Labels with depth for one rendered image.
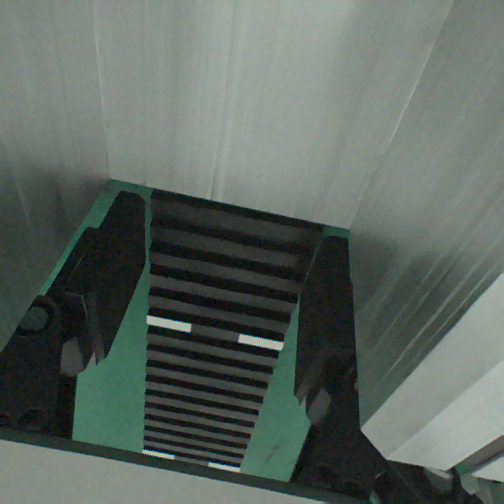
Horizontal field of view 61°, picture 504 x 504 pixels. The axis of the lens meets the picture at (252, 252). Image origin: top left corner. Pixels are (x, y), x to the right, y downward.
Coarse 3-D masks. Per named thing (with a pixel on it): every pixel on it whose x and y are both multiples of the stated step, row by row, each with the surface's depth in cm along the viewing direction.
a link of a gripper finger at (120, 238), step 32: (128, 192) 12; (128, 224) 11; (96, 256) 10; (128, 256) 12; (64, 288) 9; (96, 288) 10; (128, 288) 13; (96, 320) 10; (64, 352) 10; (96, 352) 11
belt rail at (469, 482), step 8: (464, 480) 26; (472, 480) 26; (480, 480) 25; (488, 480) 25; (496, 480) 26; (464, 488) 26; (472, 488) 25; (480, 488) 25; (488, 488) 25; (496, 488) 25; (480, 496) 26; (488, 496) 25; (496, 496) 25
